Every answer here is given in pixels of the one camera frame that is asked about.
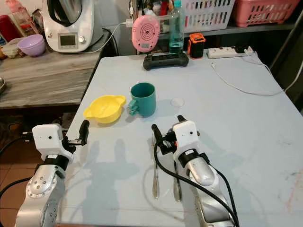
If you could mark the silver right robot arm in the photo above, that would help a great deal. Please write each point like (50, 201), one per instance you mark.
(203, 182)

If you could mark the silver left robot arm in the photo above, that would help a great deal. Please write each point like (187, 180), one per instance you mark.
(40, 194)

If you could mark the clear round lid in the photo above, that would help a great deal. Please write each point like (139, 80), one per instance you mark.
(177, 101)

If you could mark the yellow plastic bowl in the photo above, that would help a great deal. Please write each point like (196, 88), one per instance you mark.
(103, 109)

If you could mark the teal plastic mug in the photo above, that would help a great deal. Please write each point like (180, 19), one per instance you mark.
(144, 101)

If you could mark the steel spoon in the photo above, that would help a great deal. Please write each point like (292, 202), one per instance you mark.
(177, 191)

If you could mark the black game controller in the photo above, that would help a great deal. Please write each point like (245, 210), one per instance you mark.
(165, 61)

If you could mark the grey wooden counter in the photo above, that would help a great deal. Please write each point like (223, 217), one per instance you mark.
(42, 80)

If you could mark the orange black tape measure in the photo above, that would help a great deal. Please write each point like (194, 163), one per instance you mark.
(196, 46)

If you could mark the white power strip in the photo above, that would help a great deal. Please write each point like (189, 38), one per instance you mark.
(227, 52)

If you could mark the clear green water bottle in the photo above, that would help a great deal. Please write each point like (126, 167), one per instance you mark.
(176, 33)

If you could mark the steel dish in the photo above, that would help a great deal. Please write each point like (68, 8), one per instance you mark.
(2, 85)

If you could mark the pink round speaker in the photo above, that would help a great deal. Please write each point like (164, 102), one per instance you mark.
(146, 33)

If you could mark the purple plastic bowl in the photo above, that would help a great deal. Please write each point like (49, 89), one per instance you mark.
(32, 45)

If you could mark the white kitchen food processor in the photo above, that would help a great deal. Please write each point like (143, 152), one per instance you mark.
(71, 28)

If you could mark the white plastic basket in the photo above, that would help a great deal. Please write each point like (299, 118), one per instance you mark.
(208, 14)

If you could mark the small clear plastic container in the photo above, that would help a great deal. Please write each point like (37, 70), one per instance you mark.
(12, 49)

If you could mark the red plastic container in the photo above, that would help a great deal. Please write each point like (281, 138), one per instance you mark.
(9, 28)

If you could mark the pink capped clear bottle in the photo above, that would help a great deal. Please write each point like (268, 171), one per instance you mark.
(21, 16)

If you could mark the pink plastic basket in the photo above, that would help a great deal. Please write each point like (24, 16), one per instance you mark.
(265, 12)

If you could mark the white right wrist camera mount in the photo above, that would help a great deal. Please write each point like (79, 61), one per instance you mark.
(186, 137)

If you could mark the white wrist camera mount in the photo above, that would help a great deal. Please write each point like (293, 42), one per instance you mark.
(46, 138)
(186, 137)

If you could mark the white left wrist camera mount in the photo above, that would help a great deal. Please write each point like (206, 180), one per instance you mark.
(46, 138)

